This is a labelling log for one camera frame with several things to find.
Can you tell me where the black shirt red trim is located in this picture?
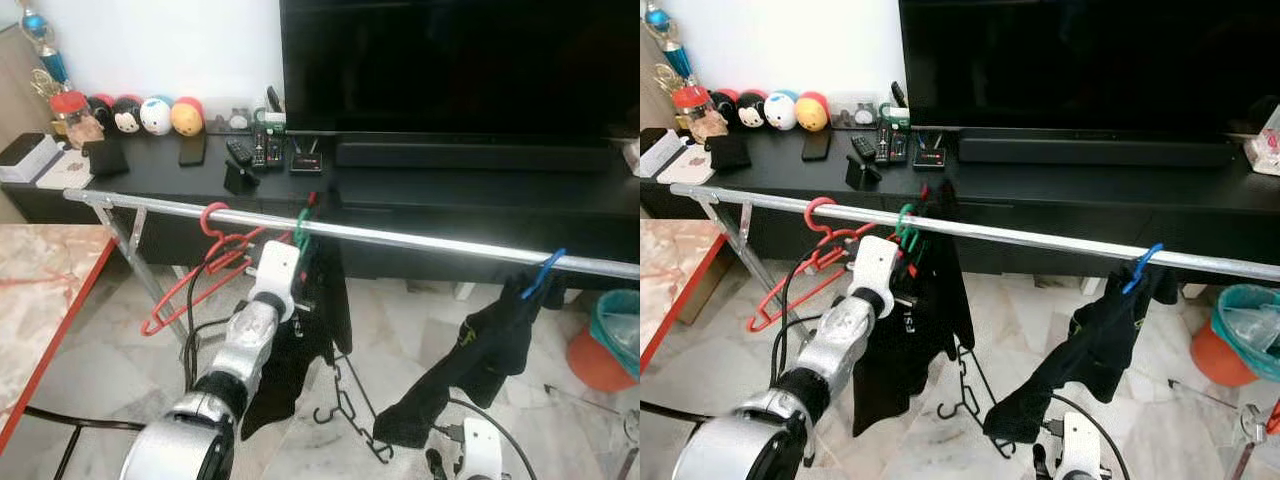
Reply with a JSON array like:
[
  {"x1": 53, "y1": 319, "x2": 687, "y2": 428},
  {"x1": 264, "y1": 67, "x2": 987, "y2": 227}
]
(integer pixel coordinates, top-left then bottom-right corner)
[
  {"x1": 852, "y1": 180, "x2": 976, "y2": 438},
  {"x1": 240, "y1": 195, "x2": 353, "y2": 441}
]

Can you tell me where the green plastic hanger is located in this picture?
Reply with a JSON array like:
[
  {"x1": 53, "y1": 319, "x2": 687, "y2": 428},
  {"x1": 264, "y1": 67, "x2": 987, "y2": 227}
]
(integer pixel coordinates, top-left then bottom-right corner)
[
  {"x1": 292, "y1": 207, "x2": 319, "y2": 253},
  {"x1": 895, "y1": 205, "x2": 926, "y2": 256}
]

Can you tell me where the black plastic hanger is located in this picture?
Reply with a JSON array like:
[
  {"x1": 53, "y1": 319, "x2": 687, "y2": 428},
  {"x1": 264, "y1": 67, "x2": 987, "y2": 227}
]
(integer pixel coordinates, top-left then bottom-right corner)
[
  {"x1": 312, "y1": 355, "x2": 393, "y2": 463},
  {"x1": 935, "y1": 345, "x2": 1016, "y2": 456}
]

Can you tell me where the blue plastic hanger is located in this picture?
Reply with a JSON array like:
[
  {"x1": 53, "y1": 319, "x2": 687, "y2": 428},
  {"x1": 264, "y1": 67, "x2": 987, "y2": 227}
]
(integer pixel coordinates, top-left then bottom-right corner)
[
  {"x1": 1120, "y1": 243, "x2": 1166, "y2": 296},
  {"x1": 520, "y1": 248, "x2": 567, "y2": 301}
]

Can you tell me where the silver metal clothes rack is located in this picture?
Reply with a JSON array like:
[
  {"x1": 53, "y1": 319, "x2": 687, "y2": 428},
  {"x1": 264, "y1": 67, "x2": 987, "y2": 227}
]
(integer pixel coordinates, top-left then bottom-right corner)
[
  {"x1": 63, "y1": 188, "x2": 641, "y2": 471},
  {"x1": 668, "y1": 183, "x2": 1280, "y2": 480}
]

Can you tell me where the black desk stand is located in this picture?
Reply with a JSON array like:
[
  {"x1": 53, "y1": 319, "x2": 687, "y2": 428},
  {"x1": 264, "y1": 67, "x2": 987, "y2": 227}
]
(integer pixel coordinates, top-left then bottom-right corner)
[
  {"x1": 222, "y1": 160, "x2": 259, "y2": 196},
  {"x1": 845, "y1": 155, "x2": 883, "y2": 191}
]

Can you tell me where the black TV console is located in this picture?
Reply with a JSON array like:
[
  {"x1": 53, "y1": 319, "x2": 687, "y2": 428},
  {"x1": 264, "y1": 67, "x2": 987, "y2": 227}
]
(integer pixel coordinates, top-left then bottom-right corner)
[
  {"x1": 640, "y1": 128, "x2": 1280, "y2": 276},
  {"x1": 0, "y1": 130, "x2": 641, "y2": 291}
]

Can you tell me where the clear plastic box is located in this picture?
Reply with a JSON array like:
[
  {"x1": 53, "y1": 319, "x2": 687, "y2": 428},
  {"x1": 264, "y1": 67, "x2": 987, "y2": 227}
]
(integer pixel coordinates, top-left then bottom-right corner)
[
  {"x1": 205, "y1": 100, "x2": 256, "y2": 133},
  {"x1": 828, "y1": 95, "x2": 879, "y2": 128}
]

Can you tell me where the black T-shirt green logo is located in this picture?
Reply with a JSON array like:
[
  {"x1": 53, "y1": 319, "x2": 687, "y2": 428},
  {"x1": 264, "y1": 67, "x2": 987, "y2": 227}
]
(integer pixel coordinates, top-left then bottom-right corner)
[
  {"x1": 983, "y1": 262, "x2": 1181, "y2": 444},
  {"x1": 373, "y1": 265, "x2": 566, "y2": 449}
]

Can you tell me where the black soundbar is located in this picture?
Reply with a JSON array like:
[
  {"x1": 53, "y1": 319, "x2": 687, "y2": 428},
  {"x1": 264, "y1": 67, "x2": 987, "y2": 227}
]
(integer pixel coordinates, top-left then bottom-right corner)
[
  {"x1": 957, "y1": 138, "x2": 1237, "y2": 167},
  {"x1": 335, "y1": 140, "x2": 613, "y2": 173}
]

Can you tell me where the white blue round plush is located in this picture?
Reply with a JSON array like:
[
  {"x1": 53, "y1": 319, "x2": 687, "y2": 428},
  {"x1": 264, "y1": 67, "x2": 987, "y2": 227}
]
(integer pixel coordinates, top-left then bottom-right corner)
[
  {"x1": 765, "y1": 90, "x2": 799, "y2": 131},
  {"x1": 140, "y1": 96, "x2": 174, "y2": 136}
]

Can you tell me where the black pouch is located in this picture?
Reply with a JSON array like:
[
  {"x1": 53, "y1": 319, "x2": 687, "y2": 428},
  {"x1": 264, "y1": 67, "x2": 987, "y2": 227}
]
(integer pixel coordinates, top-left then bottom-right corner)
[
  {"x1": 705, "y1": 135, "x2": 753, "y2": 171},
  {"x1": 82, "y1": 140, "x2": 129, "y2": 178}
]

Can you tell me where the marble table red edge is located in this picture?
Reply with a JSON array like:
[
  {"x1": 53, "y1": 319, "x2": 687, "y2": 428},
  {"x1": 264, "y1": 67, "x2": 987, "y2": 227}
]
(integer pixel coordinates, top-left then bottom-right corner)
[
  {"x1": 640, "y1": 220, "x2": 736, "y2": 421},
  {"x1": 0, "y1": 225, "x2": 146, "y2": 480}
]

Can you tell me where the flat white box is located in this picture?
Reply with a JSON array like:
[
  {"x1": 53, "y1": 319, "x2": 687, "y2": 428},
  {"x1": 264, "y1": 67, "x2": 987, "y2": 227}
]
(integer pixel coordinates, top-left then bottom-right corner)
[
  {"x1": 35, "y1": 150, "x2": 93, "y2": 191},
  {"x1": 660, "y1": 145, "x2": 716, "y2": 186}
]

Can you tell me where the black flat television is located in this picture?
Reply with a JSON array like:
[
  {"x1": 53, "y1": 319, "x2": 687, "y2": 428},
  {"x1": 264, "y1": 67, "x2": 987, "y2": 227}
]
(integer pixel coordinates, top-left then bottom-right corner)
[
  {"x1": 279, "y1": 0, "x2": 641, "y2": 136},
  {"x1": 898, "y1": 0, "x2": 1280, "y2": 136}
]

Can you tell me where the black white box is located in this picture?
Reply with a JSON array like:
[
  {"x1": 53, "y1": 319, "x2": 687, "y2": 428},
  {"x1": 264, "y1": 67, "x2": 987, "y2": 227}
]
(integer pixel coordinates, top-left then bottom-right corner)
[
  {"x1": 0, "y1": 133, "x2": 63, "y2": 184},
  {"x1": 640, "y1": 128, "x2": 686, "y2": 179}
]

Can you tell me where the clear jar red lid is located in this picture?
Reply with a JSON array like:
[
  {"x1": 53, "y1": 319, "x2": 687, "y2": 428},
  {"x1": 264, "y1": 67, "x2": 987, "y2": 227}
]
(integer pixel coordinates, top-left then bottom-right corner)
[
  {"x1": 48, "y1": 90, "x2": 106, "y2": 149},
  {"x1": 672, "y1": 85, "x2": 729, "y2": 143}
]

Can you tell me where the orange bin teal bag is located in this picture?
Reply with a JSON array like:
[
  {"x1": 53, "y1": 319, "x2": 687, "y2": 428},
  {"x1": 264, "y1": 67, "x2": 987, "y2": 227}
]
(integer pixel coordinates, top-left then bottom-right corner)
[
  {"x1": 1190, "y1": 284, "x2": 1280, "y2": 388},
  {"x1": 566, "y1": 290, "x2": 641, "y2": 393}
]

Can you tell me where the blue gold trophy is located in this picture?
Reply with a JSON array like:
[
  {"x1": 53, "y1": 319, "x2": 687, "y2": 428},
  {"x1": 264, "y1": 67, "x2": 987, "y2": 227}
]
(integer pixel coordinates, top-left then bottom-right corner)
[
  {"x1": 645, "y1": 5, "x2": 696, "y2": 86},
  {"x1": 20, "y1": 5, "x2": 71, "y2": 96}
]

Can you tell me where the white pink plastic packet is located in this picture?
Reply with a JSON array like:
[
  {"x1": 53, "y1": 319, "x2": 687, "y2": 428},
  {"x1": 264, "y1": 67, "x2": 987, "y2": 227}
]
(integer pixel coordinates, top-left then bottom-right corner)
[{"x1": 1243, "y1": 110, "x2": 1280, "y2": 176}]

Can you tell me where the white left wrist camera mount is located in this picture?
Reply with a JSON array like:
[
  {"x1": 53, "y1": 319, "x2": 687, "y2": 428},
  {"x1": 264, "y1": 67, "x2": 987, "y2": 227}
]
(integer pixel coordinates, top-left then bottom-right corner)
[
  {"x1": 850, "y1": 235, "x2": 900, "y2": 319},
  {"x1": 247, "y1": 240, "x2": 302, "y2": 321}
]

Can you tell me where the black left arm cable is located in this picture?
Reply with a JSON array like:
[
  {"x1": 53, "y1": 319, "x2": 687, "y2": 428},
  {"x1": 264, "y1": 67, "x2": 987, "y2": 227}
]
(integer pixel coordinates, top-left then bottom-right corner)
[
  {"x1": 778, "y1": 235, "x2": 861, "y2": 386},
  {"x1": 180, "y1": 240, "x2": 263, "y2": 393}
]

